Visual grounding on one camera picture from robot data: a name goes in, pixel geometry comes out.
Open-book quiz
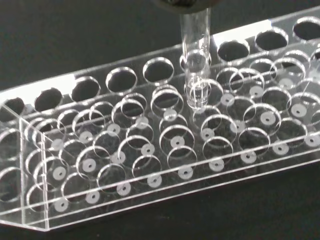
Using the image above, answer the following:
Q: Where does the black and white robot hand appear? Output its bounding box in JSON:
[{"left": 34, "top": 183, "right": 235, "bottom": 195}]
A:
[{"left": 152, "top": 0, "right": 221, "bottom": 14}]

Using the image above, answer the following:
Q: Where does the clear acrylic test tube rack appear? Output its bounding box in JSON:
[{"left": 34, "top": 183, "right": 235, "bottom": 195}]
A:
[{"left": 0, "top": 5, "right": 320, "bottom": 232}]

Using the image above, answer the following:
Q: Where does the black cloth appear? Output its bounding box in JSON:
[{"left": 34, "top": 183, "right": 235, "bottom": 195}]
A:
[{"left": 0, "top": 0, "right": 320, "bottom": 240}]

